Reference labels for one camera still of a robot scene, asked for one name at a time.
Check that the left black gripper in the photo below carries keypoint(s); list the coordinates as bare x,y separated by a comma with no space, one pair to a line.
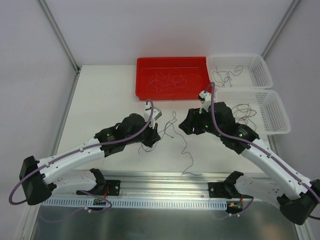
152,136

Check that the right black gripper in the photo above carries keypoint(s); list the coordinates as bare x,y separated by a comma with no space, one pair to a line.
189,123

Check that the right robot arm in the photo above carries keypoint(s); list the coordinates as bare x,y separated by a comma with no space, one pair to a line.
295,195

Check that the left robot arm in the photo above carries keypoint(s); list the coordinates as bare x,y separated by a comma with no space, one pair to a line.
40,179

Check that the red plastic tray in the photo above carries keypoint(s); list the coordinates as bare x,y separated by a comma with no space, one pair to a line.
171,78

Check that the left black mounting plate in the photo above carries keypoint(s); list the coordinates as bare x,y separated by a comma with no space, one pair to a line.
110,188

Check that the black mounting plate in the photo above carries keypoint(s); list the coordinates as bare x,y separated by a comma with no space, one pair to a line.
222,190
110,188

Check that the near white perforated basket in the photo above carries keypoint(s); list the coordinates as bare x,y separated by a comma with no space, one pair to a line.
260,109

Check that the white perforated basket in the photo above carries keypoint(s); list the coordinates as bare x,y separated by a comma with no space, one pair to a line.
242,71
260,109

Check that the far white perforated basket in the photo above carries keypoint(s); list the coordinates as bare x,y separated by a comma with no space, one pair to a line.
242,71

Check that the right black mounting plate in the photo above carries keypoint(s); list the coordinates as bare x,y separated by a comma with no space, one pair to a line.
222,190

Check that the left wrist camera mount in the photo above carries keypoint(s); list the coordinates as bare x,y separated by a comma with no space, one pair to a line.
152,113

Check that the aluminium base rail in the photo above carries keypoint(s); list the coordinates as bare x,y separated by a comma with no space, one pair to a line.
163,185

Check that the white slotted cable duct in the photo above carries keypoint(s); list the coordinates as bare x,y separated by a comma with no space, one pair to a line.
131,203

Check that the left aluminium frame post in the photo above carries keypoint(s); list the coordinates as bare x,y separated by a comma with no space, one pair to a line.
59,35

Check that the aluminium frame post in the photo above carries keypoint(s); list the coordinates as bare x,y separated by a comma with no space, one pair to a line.
59,35
293,6

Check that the right aluminium frame post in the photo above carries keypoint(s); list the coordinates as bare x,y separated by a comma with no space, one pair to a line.
293,6

